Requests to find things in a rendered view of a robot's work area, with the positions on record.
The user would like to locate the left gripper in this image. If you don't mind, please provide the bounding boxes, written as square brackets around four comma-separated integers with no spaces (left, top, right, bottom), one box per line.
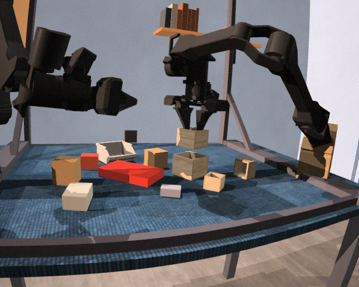
[164,77,230,131]

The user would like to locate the pale pink rectangular block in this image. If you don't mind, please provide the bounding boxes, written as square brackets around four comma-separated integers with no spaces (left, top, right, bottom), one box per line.
[160,184,181,198]

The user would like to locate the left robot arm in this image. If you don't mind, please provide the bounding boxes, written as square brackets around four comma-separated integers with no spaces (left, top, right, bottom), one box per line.
[163,22,331,148]

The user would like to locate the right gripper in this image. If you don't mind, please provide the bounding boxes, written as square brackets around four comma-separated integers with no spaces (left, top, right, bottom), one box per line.
[52,75,137,116]

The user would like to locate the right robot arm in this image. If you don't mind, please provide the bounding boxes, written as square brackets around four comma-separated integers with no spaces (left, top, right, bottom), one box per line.
[0,0,97,125]

